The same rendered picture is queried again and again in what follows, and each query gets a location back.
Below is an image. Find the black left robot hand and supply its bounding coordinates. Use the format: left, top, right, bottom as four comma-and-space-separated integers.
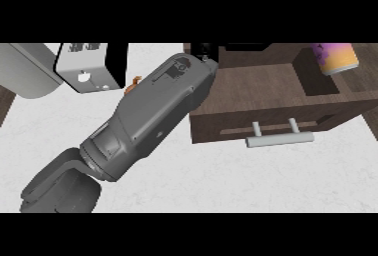
190, 42, 222, 64

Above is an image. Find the dark wooden drawer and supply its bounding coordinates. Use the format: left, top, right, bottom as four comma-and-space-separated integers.
190, 98, 378, 145
184, 42, 378, 117

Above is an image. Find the dark wooden drawer front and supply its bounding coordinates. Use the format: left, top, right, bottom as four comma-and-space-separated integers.
190, 98, 378, 145

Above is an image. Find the purple and orange can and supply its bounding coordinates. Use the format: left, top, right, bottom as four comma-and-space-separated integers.
309, 42, 361, 76

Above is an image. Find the small orange object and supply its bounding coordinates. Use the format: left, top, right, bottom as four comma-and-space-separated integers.
123, 75, 145, 96

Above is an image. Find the white toaster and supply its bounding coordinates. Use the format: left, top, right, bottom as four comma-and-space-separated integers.
52, 42, 130, 95

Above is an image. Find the grey rounded appliance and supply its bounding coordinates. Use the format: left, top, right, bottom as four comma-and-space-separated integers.
0, 42, 67, 100

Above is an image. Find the pale grey drawer handle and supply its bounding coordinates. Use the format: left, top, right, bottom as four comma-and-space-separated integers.
244, 117, 317, 149

